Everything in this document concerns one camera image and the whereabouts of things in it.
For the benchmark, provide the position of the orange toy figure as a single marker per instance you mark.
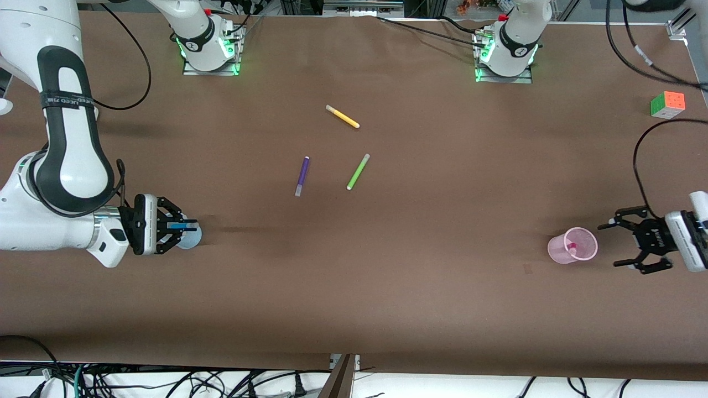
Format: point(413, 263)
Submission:
point(464, 6)

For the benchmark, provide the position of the aluminium frame bar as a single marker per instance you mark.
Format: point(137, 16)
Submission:
point(362, 5)

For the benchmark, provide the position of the translucent pink plastic cup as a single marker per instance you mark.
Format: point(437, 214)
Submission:
point(558, 251)

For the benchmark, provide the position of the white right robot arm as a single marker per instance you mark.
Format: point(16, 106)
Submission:
point(61, 166)

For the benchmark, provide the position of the blue marker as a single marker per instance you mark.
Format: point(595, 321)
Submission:
point(180, 226)

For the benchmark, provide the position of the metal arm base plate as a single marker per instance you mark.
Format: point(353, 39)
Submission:
point(191, 71)
point(525, 80)

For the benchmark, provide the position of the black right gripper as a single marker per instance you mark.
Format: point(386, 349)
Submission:
point(161, 225)

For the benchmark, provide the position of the black power plug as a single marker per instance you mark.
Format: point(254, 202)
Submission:
point(299, 387)

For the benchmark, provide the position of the aluminium extrusion corner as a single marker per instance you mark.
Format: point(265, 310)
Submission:
point(677, 25)

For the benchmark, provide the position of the purple marker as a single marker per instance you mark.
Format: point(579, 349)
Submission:
point(302, 174)

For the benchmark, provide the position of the yellow marker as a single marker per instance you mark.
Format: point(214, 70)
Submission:
point(344, 117)

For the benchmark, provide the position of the translucent blue plastic cup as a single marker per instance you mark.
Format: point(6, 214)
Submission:
point(193, 239)

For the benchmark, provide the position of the small metal bracket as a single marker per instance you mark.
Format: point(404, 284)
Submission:
point(333, 360)

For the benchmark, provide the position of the brown table cover sheet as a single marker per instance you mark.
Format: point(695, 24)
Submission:
point(354, 304)

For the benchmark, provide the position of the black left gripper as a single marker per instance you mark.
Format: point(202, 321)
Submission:
point(652, 239)

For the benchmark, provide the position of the pink marker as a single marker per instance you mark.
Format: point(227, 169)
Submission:
point(571, 246)

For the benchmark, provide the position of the dark brown post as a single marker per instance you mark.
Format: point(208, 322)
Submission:
point(340, 384)

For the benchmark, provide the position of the multicoloured puzzle cube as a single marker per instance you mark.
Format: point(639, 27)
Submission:
point(669, 102)

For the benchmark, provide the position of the green marker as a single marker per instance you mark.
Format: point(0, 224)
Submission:
point(357, 173)

